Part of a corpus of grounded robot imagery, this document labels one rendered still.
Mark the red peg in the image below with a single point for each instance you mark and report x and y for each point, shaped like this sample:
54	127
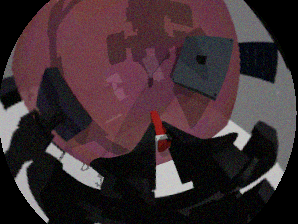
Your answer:
162	137

